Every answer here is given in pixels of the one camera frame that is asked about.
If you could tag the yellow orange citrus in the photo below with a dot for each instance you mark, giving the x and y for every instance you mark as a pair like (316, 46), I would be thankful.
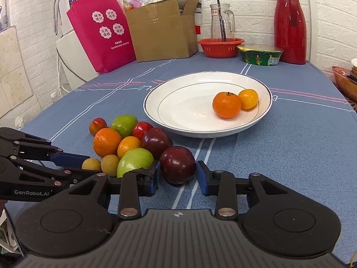
(249, 98)

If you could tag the white plate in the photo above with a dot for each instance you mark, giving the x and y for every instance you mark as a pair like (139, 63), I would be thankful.
(183, 105)

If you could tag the blue striped tablecloth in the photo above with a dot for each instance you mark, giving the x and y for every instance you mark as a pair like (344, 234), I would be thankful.
(307, 141)

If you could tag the glass pitcher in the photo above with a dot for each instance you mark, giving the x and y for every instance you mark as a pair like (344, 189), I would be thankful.
(229, 22)

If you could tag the red thermos jug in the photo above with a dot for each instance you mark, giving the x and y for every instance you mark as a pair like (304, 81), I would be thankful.
(290, 33)

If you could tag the white paper cup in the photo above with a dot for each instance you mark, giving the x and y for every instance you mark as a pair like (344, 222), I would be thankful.
(354, 65)

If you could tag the red plastic basket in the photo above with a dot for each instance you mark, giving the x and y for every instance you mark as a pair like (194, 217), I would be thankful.
(220, 50)

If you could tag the pink tote bag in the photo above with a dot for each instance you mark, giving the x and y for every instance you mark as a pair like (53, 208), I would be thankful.
(102, 29)

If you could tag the brown longan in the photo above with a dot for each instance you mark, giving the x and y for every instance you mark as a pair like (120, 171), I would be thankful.
(109, 165)
(92, 164)

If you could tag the cardboard box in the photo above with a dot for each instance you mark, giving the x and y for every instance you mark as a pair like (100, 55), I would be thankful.
(162, 31)

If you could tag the green instant noodle bowl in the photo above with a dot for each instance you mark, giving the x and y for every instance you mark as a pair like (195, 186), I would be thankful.
(262, 55)

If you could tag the dark plum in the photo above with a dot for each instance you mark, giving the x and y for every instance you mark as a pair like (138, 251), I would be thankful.
(177, 165)
(156, 141)

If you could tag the black straw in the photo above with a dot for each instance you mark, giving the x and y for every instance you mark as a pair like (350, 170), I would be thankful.
(222, 27)

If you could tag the white appliance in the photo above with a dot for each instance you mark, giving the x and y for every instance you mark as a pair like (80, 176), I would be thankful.
(71, 55)

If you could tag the brown wooden bowl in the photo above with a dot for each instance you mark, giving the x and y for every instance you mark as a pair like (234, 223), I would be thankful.
(345, 85)

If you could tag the orange with stem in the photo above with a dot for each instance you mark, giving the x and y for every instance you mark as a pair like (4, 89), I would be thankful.
(226, 105)

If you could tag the large orange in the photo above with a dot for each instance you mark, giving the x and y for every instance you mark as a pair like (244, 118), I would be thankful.
(106, 142)

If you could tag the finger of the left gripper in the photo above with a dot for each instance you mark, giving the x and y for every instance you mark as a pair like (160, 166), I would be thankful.
(68, 160)
(76, 175)

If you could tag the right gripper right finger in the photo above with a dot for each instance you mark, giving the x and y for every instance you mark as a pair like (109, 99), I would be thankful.
(225, 186)

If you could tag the small orange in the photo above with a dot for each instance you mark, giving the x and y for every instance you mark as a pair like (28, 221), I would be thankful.
(126, 144)

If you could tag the red apple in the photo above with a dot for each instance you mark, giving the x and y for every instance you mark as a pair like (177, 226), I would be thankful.
(140, 129)

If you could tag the green apple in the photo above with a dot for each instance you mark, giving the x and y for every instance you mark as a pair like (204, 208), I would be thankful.
(124, 124)
(134, 159)

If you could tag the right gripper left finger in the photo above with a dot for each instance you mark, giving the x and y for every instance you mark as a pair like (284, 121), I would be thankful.
(142, 182)

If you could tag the red yellow peach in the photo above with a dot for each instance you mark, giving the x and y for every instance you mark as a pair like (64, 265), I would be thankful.
(96, 125)

